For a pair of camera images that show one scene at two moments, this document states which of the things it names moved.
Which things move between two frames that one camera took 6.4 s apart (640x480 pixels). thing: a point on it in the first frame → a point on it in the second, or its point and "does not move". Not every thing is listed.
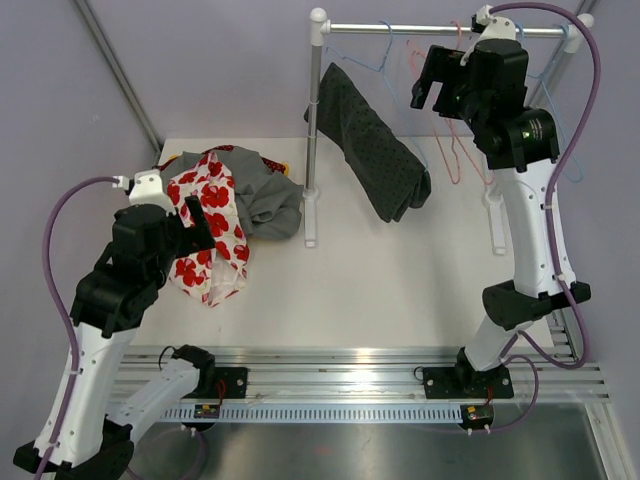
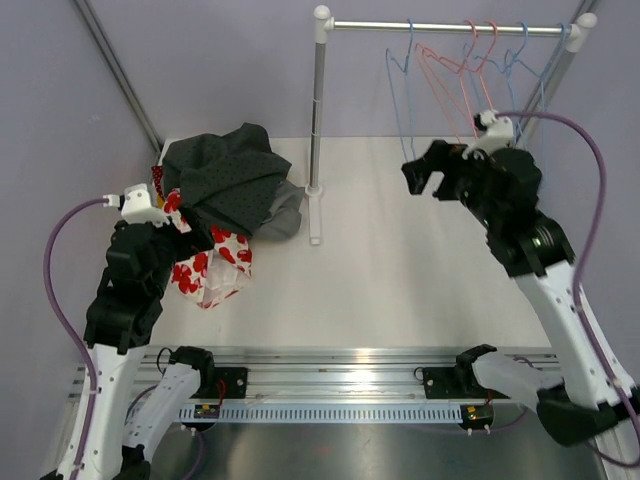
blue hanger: (389, 82) → (404, 70)
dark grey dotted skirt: (388, 172) → (227, 180)
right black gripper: (443, 66) → (441, 157)
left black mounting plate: (235, 381) does not move
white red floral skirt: (216, 274) does not move
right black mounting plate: (467, 383) does not move
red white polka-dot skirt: (269, 164) → (157, 171)
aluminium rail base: (331, 374) does not move
